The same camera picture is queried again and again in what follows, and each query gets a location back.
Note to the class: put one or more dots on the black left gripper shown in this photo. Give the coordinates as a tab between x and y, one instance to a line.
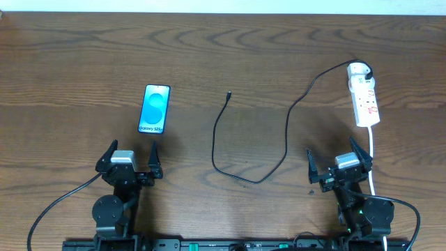
155	171

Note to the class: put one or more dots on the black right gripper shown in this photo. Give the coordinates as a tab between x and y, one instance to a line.
327	183

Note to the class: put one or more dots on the blue Galaxy smartphone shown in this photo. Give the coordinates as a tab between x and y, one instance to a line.
154	109

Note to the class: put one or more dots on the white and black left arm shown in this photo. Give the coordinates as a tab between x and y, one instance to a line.
115	214

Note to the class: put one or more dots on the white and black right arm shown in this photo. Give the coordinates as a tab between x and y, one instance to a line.
367	218

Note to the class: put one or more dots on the white USB charger plug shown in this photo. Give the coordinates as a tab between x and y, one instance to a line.
359	68

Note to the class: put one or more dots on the white power strip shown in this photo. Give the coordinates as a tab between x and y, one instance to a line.
365	105

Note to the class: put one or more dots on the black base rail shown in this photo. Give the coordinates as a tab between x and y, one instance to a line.
196	245

